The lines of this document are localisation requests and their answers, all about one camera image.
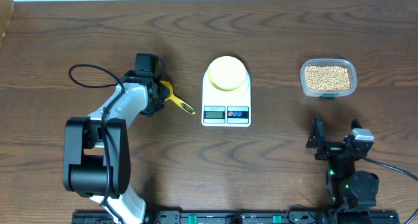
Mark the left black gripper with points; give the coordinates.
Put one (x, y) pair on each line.
(164, 91)

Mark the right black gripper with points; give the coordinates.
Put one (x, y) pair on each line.
(330, 149)

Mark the yellow measuring scoop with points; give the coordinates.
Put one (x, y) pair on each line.
(175, 99)

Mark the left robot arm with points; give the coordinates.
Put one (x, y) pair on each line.
(96, 159)

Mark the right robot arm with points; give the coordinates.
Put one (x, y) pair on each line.
(353, 191)

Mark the white digital kitchen scale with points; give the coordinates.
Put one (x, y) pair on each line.
(226, 108)

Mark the pale yellow bowl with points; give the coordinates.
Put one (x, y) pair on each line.
(226, 73)

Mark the clear plastic container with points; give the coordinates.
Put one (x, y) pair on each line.
(322, 62)

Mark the soybeans pile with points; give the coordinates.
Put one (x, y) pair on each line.
(328, 78)

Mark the cardboard panel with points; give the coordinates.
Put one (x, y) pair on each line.
(6, 9)

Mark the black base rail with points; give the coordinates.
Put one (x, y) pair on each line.
(293, 216)

